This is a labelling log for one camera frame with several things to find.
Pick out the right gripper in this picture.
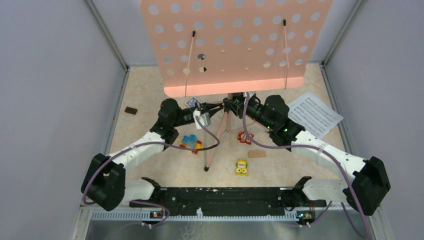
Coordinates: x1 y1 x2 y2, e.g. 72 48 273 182
224 94 275 132

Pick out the pink music stand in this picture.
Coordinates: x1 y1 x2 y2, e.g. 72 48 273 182
139 0 335 172

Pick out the sheet music page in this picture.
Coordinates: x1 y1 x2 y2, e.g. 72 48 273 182
288 92 344 139

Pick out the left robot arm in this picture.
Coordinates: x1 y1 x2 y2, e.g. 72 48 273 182
81 98 224 211

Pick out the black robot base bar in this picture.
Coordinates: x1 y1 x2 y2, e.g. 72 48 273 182
150 187 310 217

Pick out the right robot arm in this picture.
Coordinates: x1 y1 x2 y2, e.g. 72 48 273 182
223 93 391 216

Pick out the blue playing card deck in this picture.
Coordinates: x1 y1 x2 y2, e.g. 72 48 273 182
185 96 202 108

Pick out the red owl toy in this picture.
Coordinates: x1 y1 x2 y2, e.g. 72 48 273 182
237 131 255 145

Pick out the toy block car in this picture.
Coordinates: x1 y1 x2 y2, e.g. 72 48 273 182
179 134 203 155

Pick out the wooden block near owl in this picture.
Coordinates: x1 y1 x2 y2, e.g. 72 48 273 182
247 150 267 159

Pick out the yellow owl toy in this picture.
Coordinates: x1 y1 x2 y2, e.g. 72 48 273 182
235 159 248 176

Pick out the small brown flat block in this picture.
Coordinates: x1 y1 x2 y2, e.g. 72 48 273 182
124 106 138 115

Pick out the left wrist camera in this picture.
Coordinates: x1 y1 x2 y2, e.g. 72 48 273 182
193 109 211 130

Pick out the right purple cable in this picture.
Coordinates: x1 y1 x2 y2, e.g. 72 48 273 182
241 91 371 239

